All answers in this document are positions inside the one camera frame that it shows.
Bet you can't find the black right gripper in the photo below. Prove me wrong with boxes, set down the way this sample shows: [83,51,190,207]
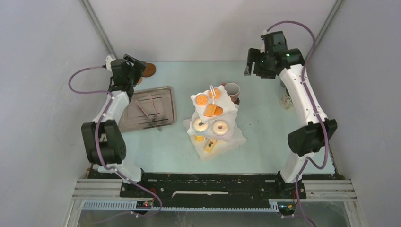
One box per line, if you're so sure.
[244,48,276,79]

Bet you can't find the dark brown round coaster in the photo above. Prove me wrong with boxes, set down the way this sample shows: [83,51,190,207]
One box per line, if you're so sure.
[142,63,157,78]

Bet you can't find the pink mug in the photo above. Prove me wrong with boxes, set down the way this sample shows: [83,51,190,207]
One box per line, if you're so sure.
[224,82,241,103]

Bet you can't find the small orange round cookie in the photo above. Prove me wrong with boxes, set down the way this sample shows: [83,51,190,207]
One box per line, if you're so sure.
[209,88,221,100]

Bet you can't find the green-inside floral mug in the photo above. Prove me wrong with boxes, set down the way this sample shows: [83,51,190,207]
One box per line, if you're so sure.
[280,89,295,111]

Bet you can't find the yellow square cake piece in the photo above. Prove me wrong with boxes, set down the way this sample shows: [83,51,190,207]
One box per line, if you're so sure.
[203,104,217,117]

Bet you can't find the white frosted donut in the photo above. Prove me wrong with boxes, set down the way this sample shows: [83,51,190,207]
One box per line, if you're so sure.
[212,120,229,136]

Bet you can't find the white three-tier cake stand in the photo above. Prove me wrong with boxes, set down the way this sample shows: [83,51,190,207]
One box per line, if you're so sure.
[183,84,247,161]

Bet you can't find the white chocolate-hole donut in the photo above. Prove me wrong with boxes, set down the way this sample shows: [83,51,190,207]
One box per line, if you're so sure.
[192,118,209,132]

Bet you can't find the yellow swirl roll cake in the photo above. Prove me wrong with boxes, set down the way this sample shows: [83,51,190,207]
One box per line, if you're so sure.
[195,136,205,142]

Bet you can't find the yellow cake with berries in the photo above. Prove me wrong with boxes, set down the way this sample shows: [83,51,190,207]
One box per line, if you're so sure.
[204,139,218,153]

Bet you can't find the light brown round coaster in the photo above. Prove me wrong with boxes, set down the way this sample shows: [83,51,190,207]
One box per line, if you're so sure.
[136,77,143,85]

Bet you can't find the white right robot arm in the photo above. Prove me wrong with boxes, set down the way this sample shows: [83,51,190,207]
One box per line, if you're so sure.
[244,31,338,198]

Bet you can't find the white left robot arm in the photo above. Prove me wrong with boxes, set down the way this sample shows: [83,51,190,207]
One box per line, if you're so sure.
[81,54,149,197]

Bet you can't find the metal serving tray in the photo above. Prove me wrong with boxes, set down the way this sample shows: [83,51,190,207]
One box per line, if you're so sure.
[119,86,177,132]

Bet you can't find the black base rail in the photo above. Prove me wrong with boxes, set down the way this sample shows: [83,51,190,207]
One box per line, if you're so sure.
[120,173,306,209]

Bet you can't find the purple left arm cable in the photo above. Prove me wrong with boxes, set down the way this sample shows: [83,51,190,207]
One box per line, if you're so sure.
[68,66,164,218]

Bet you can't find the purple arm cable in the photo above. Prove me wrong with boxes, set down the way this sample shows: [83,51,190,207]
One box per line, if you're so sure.
[265,20,330,227]
[68,66,164,218]

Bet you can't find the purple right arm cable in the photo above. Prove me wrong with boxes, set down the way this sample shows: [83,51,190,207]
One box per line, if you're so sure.
[265,20,330,227]

